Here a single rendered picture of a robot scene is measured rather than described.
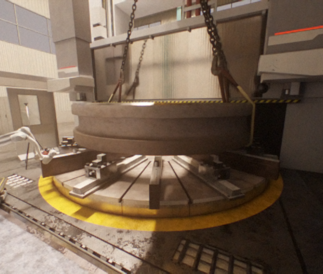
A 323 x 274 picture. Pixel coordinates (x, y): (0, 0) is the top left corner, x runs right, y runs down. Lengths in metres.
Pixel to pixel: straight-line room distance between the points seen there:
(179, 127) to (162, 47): 3.91
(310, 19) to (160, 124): 3.13
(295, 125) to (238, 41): 2.75
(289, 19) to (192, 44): 2.68
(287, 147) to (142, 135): 4.12
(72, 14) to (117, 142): 4.96
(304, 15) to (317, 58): 0.91
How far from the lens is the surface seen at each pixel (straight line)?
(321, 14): 4.35
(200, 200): 2.83
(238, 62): 5.58
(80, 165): 4.22
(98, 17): 8.45
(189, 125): 3.04
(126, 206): 2.88
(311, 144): 5.81
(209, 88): 5.59
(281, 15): 4.30
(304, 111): 5.66
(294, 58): 3.68
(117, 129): 3.23
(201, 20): 5.99
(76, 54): 6.70
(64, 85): 6.44
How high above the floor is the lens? 1.74
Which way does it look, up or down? 11 degrees down
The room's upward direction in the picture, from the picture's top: straight up
